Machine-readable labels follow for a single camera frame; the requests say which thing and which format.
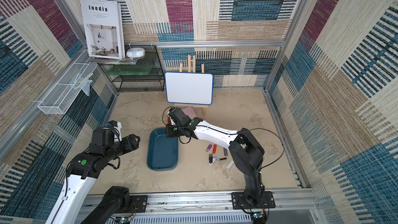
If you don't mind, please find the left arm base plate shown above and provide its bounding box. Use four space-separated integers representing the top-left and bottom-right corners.
125 195 148 214

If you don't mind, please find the white board blue frame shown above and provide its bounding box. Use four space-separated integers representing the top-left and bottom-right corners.
165 72 214 105

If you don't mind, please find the green board on shelf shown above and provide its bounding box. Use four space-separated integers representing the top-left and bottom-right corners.
105 65 153 76

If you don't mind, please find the teal plastic storage box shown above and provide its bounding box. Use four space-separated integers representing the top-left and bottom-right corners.
147 128 179 171

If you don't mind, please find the pink pencil case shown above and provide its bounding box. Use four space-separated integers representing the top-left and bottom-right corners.
182 107 197 120

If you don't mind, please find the white usb flash drive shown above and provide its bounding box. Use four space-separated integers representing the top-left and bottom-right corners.
226 161 234 171

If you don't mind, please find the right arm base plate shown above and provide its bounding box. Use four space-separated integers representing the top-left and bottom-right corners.
231 191 276 210

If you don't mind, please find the white round device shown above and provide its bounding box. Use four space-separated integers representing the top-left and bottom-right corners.
126 47 146 59

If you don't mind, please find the red usb flash drive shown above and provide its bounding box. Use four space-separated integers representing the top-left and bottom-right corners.
212 145 217 154

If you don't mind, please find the white wire basket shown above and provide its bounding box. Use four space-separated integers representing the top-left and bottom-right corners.
38 51 97 115

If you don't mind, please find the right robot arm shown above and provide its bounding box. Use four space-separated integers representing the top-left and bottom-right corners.
166 107 269 208

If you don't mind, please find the Inedia magazine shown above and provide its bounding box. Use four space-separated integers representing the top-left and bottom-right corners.
80 0 125 60

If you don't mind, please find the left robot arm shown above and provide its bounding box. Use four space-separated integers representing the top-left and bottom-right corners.
46 121 141 224

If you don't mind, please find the aluminium front rail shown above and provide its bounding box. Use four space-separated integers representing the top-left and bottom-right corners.
77 188 321 224

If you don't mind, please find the purple usb flash drive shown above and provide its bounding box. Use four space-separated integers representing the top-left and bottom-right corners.
206 144 212 152

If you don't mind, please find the black wire shelf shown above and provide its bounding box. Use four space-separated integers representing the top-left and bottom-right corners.
99 45 165 92

